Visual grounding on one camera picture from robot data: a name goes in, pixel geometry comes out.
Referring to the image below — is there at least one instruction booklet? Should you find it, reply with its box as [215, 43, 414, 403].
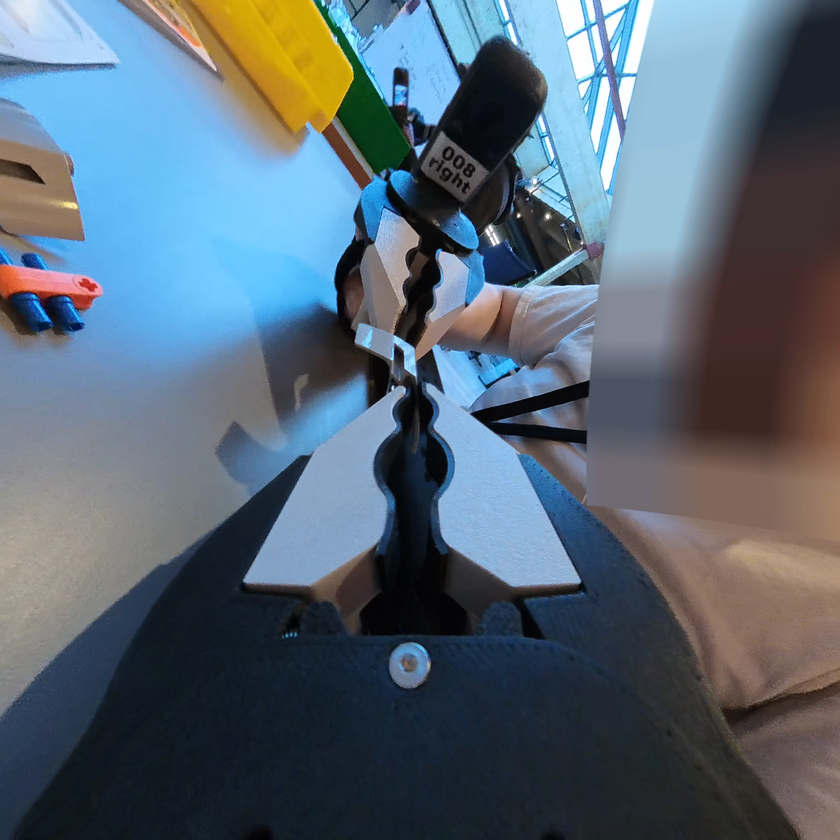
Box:
[0, 0, 120, 68]

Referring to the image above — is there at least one black lanyard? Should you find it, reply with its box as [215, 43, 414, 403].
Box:
[471, 381, 589, 445]

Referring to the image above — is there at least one orange and blue toy piece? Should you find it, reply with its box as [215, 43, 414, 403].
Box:
[0, 249, 105, 334]

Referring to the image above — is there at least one grey toy building panel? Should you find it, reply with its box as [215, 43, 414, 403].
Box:
[0, 98, 86, 242]

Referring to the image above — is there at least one person's right forearm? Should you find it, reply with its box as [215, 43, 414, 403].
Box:
[436, 282, 599, 370]

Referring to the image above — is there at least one flat printed card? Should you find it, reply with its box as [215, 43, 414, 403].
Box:
[121, 0, 223, 78]

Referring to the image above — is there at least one dark blue chair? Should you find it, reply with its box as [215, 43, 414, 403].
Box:
[482, 239, 542, 286]

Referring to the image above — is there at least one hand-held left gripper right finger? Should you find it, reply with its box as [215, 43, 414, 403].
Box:
[415, 384, 584, 635]

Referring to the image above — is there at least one large window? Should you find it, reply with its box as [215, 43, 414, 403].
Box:
[499, 0, 657, 198]

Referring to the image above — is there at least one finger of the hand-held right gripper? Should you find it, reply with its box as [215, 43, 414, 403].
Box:
[410, 251, 484, 360]
[358, 206, 424, 337]

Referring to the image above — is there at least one grey toy building piece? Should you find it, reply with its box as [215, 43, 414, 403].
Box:
[353, 323, 420, 388]

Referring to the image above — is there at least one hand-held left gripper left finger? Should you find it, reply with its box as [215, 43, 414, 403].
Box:
[243, 386, 416, 635]

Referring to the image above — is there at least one yellow plastic bin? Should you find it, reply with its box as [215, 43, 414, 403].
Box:
[190, 0, 355, 134]

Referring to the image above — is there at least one green plastic bin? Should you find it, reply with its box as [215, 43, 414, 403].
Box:
[314, 0, 413, 173]

